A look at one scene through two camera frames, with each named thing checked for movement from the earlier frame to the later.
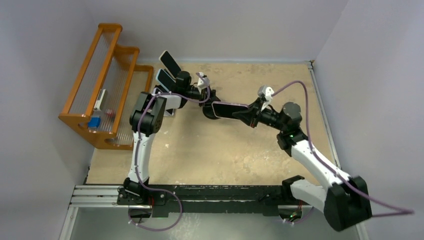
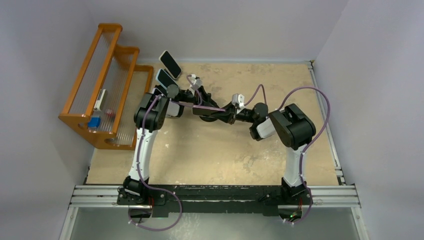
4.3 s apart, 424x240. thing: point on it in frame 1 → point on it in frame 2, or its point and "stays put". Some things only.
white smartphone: x=156 y=90 stays put
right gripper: x=250 y=115 → x=230 y=115
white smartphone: x=170 y=63 stays put
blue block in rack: x=94 y=122 stays put
